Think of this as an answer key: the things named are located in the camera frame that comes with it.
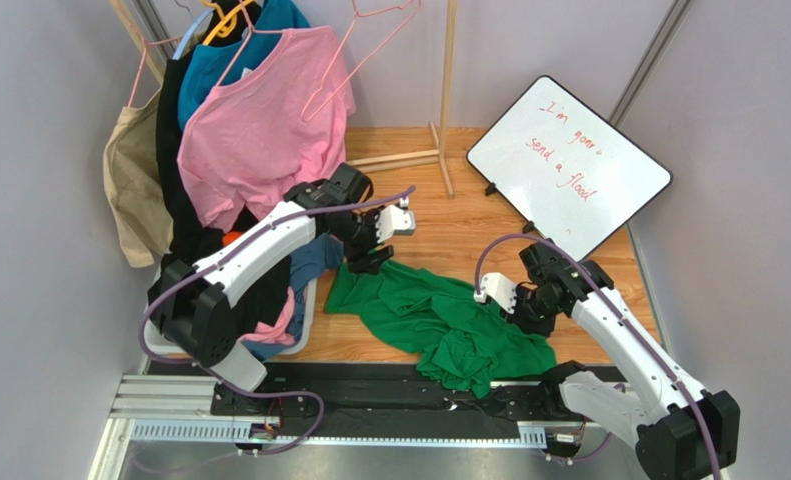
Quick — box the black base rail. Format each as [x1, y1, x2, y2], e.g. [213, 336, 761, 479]
[209, 362, 584, 440]

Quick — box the pink t shirt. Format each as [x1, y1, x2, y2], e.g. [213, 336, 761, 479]
[177, 26, 356, 232]

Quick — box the teal blue shirt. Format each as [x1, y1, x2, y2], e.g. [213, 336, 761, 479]
[177, 0, 310, 129]

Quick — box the yellow hanger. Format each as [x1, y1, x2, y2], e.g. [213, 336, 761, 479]
[201, 0, 246, 47]

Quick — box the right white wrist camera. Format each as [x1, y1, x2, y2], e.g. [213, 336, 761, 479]
[473, 272, 517, 314]

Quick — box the blue grey garment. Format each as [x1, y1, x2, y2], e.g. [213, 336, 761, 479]
[245, 235, 343, 362]

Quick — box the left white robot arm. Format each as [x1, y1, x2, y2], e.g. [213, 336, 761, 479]
[138, 164, 415, 396]

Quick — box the pink hanger of pink shirt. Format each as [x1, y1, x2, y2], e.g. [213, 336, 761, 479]
[213, 1, 296, 86]

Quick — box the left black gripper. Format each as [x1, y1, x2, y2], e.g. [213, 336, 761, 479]
[327, 205, 395, 277]

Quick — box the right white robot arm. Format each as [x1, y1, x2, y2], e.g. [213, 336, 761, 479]
[499, 236, 741, 479]

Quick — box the green t shirt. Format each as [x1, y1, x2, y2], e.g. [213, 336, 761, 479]
[325, 261, 557, 398]

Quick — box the black hanging garment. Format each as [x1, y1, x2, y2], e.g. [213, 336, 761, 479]
[155, 0, 263, 268]

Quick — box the beige hanging garment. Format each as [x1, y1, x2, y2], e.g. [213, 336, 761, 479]
[102, 93, 173, 268]

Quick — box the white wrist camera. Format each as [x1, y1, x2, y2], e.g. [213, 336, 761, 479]
[375, 197, 417, 244]
[473, 272, 517, 314]

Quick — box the pink wire hanger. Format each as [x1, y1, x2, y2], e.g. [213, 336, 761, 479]
[301, 0, 423, 123]

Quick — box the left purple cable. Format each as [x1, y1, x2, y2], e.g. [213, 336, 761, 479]
[137, 185, 417, 458]

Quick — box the wooden clothes rack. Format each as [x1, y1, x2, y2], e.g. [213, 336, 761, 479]
[108, 0, 460, 200]

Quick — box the black garment in basket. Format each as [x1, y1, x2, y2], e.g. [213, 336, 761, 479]
[160, 228, 290, 335]

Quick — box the pink garment in basket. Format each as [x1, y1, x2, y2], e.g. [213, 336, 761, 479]
[239, 288, 296, 346]

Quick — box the white board with red writing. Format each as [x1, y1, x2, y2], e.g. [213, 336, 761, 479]
[466, 75, 672, 260]

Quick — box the pink hanger of beige garment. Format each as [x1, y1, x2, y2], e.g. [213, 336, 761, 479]
[126, 36, 181, 108]

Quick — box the orange garment in basket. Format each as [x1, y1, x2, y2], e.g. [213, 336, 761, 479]
[222, 231, 243, 247]

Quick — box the white laundry basket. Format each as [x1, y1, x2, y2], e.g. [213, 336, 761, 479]
[143, 280, 317, 360]

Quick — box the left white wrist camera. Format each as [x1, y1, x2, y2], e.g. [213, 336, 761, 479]
[375, 197, 417, 244]

